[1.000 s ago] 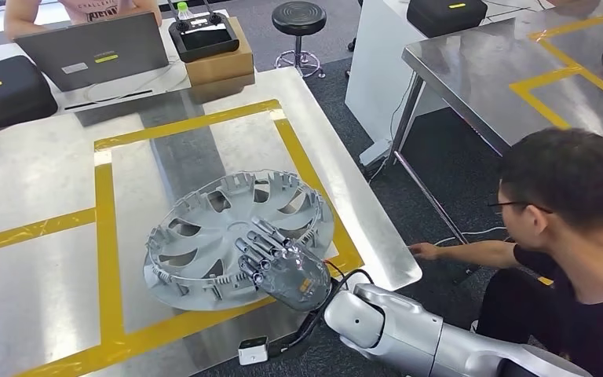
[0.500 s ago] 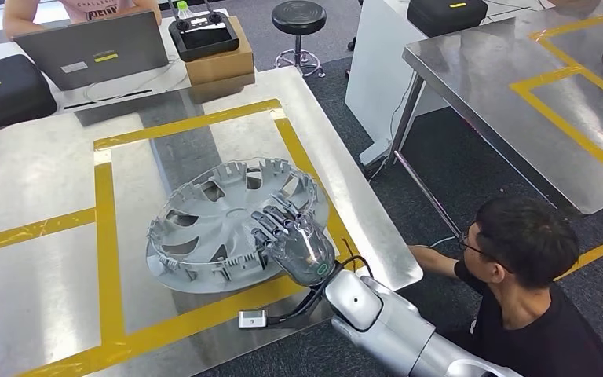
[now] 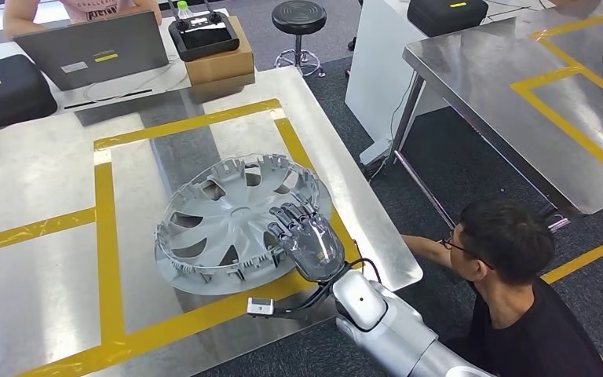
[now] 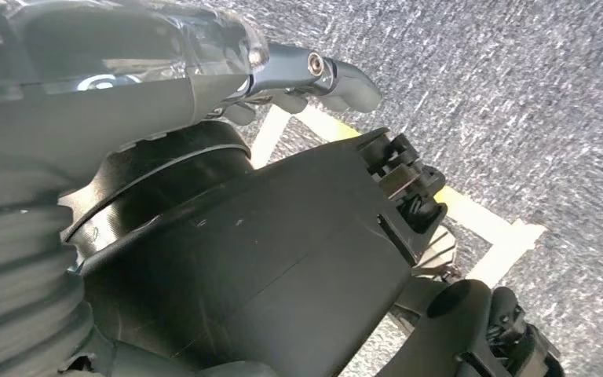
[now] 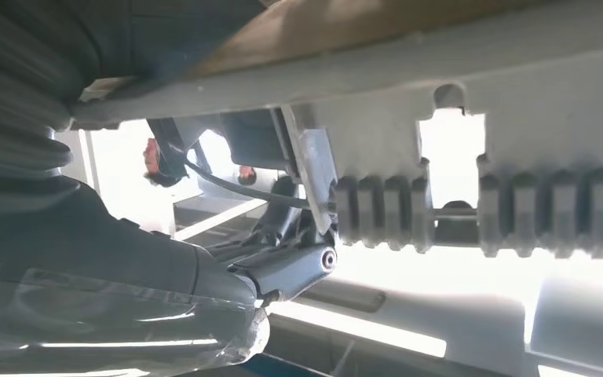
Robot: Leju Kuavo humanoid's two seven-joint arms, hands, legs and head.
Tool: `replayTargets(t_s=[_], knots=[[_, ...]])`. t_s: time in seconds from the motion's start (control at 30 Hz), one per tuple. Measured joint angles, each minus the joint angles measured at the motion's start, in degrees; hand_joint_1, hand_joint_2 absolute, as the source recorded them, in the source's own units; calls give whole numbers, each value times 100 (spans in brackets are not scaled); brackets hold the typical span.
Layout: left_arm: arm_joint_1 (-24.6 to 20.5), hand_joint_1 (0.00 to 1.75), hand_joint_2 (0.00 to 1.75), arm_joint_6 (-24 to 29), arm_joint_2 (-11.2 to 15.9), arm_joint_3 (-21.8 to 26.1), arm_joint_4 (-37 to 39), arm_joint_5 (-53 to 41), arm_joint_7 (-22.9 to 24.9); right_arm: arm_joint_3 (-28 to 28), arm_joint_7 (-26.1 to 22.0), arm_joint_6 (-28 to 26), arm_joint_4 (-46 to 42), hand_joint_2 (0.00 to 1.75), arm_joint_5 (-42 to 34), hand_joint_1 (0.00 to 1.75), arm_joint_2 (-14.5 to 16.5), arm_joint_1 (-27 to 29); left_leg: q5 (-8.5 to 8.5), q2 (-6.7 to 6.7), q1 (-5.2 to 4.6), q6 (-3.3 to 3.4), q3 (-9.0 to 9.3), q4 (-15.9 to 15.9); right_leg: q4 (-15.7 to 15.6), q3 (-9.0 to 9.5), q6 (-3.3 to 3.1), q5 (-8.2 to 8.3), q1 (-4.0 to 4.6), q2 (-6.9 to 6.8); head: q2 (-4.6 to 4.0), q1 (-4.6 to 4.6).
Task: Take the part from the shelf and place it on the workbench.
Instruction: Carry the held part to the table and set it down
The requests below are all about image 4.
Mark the yellow floor tape outline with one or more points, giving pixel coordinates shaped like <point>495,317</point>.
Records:
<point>494,234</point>

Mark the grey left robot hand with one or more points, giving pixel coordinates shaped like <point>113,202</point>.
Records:
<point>98,114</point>

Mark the black robot lower leg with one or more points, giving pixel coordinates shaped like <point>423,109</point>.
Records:
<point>447,333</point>

